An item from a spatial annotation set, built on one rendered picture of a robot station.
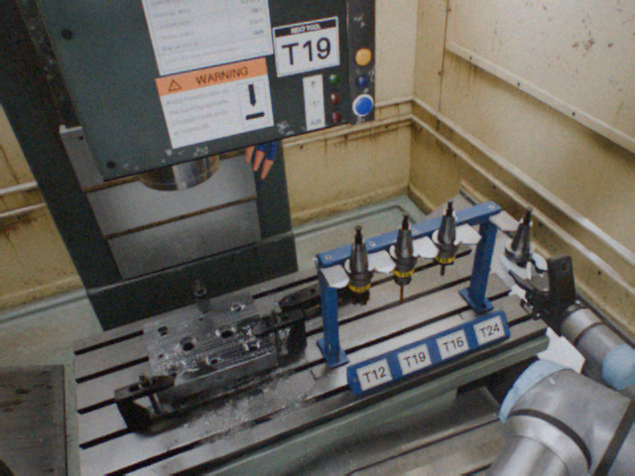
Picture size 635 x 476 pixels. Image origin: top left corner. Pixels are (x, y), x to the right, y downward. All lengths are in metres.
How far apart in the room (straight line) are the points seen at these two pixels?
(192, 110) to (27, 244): 1.43
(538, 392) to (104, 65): 0.72
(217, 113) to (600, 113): 0.98
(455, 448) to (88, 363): 0.98
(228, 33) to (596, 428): 0.71
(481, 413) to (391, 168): 1.20
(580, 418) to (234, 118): 0.63
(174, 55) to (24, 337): 1.61
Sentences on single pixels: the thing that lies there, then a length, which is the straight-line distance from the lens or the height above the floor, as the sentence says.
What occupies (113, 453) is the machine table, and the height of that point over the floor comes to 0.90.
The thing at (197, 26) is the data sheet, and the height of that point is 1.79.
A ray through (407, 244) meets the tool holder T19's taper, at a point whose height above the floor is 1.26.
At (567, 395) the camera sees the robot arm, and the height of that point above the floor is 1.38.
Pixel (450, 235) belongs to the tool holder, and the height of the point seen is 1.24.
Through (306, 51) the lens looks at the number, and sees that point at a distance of 0.82.
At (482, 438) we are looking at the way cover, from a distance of 1.52.
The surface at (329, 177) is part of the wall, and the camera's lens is 2.24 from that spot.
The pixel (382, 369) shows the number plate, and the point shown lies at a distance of 1.33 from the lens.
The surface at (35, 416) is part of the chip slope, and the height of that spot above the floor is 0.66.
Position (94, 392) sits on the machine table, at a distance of 1.50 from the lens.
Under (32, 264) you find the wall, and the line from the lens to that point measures 2.20.
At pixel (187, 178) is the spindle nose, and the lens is 1.00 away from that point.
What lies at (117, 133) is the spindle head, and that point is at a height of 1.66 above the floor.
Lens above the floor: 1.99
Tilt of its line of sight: 39 degrees down
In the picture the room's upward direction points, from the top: 4 degrees counter-clockwise
